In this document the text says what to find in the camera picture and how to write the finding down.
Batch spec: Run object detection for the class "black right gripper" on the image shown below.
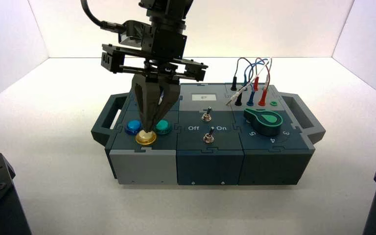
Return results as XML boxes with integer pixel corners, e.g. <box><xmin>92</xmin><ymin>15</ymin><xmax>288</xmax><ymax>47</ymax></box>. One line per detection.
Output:
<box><xmin>101</xmin><ymin>25</ymin><xmax>209</xmax><ymax>133</ymax></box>

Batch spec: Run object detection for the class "yellow push button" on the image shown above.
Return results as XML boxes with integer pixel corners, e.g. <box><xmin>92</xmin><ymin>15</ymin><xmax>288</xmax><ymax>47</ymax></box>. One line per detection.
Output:
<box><xmin>135</xmin><ymin>129</ymin><xmax>158</xmax><ymax>147</ymax></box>

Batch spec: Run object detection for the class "teal push button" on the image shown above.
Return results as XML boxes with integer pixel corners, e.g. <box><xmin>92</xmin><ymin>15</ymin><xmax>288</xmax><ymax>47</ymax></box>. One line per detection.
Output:
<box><xmin>154</xmin><ymin>119</ymin><xmax>173</xmax><ymax>136</ymax></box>

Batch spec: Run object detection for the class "blue push button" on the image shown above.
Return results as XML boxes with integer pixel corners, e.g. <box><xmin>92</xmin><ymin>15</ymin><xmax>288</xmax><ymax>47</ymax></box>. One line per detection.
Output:
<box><xmin>124</xmin><ymin>120</ymin><xmax>143</xmax><ymax>136</ymax></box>

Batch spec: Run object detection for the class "small grey display screen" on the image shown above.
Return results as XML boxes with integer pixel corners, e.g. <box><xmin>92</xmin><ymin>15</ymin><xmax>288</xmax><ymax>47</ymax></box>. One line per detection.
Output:
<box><xmin>191</xmin><ymin>94</ymin><xmax>217</xmax><ymax>101</ymax></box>

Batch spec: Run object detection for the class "grey and teal control box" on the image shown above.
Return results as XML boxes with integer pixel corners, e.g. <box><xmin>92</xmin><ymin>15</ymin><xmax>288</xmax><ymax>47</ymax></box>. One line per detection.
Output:
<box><xmin>91</xmin><ymin>82</ymin><xmax>326</xmax><ymax>186</ymax></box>

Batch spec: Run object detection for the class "green rotary selector knob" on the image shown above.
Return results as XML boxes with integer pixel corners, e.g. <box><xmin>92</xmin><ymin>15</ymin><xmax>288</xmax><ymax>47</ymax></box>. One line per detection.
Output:
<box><xmin>243</xmin><ymin>108</ymin><xmax>283</xmax><ymax>137</ymax></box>

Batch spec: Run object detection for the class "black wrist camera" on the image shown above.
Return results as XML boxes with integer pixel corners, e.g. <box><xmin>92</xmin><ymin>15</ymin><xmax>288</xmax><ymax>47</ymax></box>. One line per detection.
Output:
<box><xmin>118</xmin><ymin>20</ymin><xmax>152</xmax><ymax>45</ymax></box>

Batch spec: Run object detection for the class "black jumper cable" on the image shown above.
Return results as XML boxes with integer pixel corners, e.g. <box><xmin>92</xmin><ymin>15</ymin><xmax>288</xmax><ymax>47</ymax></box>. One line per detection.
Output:
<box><xmin>234</xmin><ymin>57</ymin><xmax>255</xmax><ymax>95</ymax></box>

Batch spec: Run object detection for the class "blue jumper cable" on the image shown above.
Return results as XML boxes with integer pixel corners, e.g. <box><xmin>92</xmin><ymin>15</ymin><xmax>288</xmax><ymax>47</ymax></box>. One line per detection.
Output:
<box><xmin>243</xmin><ymin>58</ymin><xmax>268</xmax><ymax>93</ymax></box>

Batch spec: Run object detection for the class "white jumper cable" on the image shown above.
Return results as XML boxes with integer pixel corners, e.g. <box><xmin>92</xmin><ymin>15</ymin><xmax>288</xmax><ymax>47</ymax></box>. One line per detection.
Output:
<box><xmin>240</xmin><ymin>57</ymin><xmax>273</xmax><ymax>94</ymax></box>

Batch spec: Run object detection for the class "black camera cable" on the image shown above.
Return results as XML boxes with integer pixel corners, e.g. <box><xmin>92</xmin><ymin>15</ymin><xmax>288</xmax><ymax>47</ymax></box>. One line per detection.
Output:
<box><xmin>80</xmin><ymin>0</ymin><xmax>125</xmax><ymax>33</ymax></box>

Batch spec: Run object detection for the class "red jumper cable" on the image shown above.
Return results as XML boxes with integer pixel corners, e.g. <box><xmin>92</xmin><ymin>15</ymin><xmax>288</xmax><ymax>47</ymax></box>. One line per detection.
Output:
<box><xmin>255</xmin><ymin>57</ymin><xmax>272</xmax><ymax>92</ymax></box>

